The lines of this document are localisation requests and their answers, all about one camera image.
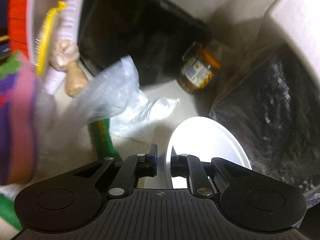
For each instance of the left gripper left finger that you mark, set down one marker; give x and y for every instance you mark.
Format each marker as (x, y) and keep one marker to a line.
(132, 169)

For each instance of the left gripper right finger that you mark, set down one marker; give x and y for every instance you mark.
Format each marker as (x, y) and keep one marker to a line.
(191, 168)

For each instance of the white instant noodle bowl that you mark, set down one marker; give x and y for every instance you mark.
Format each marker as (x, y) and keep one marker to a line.
(205, 139)

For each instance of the white tissue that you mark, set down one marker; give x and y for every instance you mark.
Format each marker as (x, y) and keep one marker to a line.
(139, 118)

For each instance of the clear plastic bag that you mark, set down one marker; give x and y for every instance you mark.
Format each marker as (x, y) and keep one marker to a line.
(106, 96)

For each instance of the ginger root piece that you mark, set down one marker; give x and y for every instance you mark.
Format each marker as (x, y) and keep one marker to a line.
(64, 58)

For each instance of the purple pink snack wrapper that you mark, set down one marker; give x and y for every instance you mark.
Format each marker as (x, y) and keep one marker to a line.
(19, 150)

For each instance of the yellow comb brush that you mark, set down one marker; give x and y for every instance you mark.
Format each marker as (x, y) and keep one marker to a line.
(45, 38)

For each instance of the red white plastic tray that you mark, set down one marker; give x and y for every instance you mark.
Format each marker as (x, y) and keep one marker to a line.
(25, 20)

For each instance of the green packet long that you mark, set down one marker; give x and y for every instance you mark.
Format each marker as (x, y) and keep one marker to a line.
(7, 212)

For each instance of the sauce jar orange lid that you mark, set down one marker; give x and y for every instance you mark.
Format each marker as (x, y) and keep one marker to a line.
(200, 65)

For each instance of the black rice cooker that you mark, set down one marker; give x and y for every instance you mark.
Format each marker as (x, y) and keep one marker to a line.
(155, 33)

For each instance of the white foam box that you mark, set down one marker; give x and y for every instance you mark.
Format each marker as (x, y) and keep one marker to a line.
(295, 23)

